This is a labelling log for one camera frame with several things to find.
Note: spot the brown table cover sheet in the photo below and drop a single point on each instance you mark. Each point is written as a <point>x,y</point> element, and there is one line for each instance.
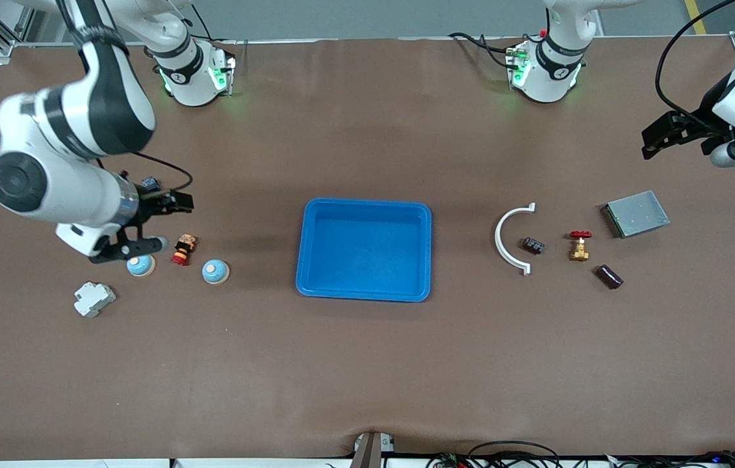
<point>367,364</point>

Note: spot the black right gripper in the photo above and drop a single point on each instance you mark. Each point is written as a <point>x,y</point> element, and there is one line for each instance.
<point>148,205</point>

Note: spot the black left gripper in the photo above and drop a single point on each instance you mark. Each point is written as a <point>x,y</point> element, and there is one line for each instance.
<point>704,122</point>

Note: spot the white circuit breaker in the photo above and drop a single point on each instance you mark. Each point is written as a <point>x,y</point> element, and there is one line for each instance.
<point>94,299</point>

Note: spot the white curved plastic bracket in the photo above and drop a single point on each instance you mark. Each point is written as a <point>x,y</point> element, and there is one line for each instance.
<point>498,244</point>

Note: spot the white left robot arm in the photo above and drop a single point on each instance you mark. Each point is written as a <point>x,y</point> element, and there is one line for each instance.
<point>559,65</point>

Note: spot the black capacitor with white print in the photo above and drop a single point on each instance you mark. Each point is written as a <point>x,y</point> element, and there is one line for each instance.
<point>533,245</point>

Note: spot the metal table edge bracket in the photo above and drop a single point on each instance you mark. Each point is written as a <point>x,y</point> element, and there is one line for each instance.
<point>367,455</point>

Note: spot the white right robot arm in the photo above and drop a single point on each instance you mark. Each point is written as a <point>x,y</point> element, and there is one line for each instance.
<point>62,188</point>

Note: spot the dark brown rectangular part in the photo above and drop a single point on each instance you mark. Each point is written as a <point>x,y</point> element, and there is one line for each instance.
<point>608,276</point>

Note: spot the red push button black body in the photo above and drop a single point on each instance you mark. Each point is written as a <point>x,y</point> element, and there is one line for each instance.
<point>149,183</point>

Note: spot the blue plastic tray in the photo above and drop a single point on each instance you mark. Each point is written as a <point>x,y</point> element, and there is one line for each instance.
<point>373,247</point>

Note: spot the light blue dome bell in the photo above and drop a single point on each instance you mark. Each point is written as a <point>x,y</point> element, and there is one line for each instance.
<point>216,272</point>
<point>140,266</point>

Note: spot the grey metal box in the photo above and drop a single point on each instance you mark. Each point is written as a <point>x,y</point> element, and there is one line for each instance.
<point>637,214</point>

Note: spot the red emergency stop yellow button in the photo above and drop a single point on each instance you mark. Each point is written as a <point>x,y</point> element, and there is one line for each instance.
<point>184,250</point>

